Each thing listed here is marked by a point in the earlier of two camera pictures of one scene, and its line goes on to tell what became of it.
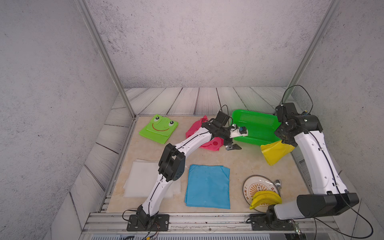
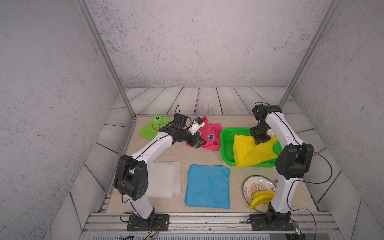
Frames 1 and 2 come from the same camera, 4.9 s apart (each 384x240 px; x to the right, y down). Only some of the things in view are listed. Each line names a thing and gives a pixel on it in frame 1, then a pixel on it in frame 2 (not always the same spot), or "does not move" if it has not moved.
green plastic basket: (261, 127) to (227, 143)
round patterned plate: (258, 183) does not move
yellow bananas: (265, 196) does not move
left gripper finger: (242, 131) to (197, 123)
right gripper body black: (279, 132) to (258, 133)
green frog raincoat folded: (159, 129) does not move
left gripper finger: (234, 146) to (199, 142)
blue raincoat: (208, 186) does not move
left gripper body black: (224, 133) to (185, 136)
